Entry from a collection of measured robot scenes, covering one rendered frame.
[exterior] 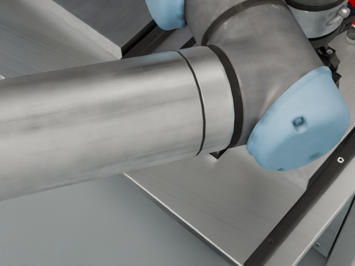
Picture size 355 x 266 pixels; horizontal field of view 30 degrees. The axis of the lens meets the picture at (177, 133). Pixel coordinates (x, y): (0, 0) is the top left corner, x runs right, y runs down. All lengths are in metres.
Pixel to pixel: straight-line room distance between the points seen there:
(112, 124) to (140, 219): 1.45
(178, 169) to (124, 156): 0.50
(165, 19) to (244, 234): 0.42
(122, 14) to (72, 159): 0.69
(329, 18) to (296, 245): 0.35
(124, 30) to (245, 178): 0.32
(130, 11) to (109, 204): 0.90
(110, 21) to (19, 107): 0.69
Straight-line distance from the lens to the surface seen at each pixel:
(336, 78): 0.74
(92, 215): 1.88
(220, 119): 0.43
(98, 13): 1.09
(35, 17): 1.11
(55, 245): 1.86
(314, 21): 0.62
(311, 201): 0.88
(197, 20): 0.51
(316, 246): 1.71
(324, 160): 0.90
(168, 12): 0.52
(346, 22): 0.76
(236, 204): 0.90
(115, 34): 1.06
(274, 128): 0.44
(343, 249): 1.63
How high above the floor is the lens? 1.69
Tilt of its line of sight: 59 degrees down
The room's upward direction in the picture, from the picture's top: 4 degrees counter-clockwise
